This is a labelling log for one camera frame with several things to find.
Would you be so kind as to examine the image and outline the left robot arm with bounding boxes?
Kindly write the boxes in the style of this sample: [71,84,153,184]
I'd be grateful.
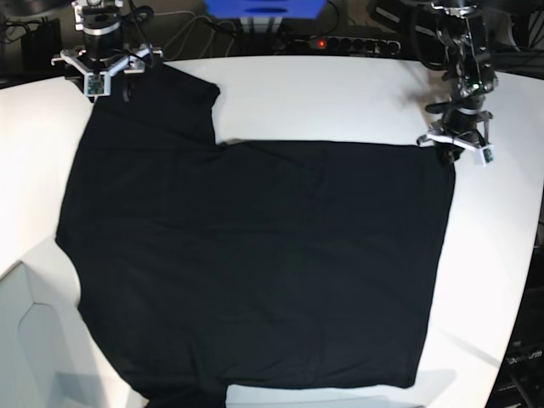
[410,1,498,166]

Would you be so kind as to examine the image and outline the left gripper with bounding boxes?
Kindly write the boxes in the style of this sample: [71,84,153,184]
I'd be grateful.
[416,108,493,166]

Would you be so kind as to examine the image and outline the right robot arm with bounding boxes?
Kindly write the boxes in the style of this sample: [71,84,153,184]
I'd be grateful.
[51,1,163,102]

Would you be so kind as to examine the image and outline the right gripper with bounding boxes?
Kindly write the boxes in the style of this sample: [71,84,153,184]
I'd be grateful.
[51,44,163,103]

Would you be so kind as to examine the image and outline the grey tray at table edge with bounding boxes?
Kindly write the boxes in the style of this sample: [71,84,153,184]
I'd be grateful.
[0,259,141,408]

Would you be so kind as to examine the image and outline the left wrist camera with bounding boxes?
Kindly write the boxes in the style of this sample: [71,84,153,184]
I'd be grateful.
[473,144,495,167]

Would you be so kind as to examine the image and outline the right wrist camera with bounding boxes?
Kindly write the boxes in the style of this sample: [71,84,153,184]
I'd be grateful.
[83,72,111,97]

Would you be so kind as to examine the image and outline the white cable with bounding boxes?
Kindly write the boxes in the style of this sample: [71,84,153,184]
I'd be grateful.
[161,12,239,60]

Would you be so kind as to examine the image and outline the blue plastic bin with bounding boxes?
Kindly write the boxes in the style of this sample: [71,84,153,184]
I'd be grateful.
[204,0,327,19]

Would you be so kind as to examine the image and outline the black power strip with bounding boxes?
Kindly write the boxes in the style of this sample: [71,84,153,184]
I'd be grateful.
[301,36,402,57]

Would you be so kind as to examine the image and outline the black box on floor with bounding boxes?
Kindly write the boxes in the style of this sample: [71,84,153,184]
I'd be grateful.
[20,19,63,72]

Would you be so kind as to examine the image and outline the black T-shirt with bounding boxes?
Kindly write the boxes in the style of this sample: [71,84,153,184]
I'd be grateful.
[56,65,456,407]

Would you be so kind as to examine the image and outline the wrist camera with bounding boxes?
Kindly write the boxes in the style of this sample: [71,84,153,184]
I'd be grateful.
[83,72,111,97]
[473,144,495,167]

